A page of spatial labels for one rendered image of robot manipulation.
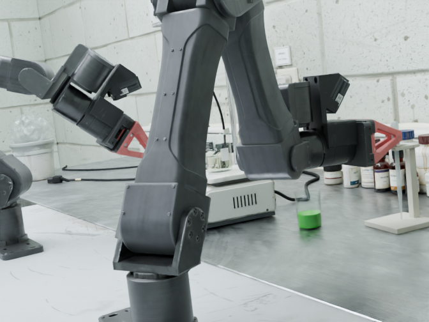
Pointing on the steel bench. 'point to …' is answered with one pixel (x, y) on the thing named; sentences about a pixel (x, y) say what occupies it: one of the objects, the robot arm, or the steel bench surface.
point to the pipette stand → (396, 225)
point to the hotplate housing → (240, 201)
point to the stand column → (232, 118)
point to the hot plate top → (226, 176)
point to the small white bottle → (350, 176)
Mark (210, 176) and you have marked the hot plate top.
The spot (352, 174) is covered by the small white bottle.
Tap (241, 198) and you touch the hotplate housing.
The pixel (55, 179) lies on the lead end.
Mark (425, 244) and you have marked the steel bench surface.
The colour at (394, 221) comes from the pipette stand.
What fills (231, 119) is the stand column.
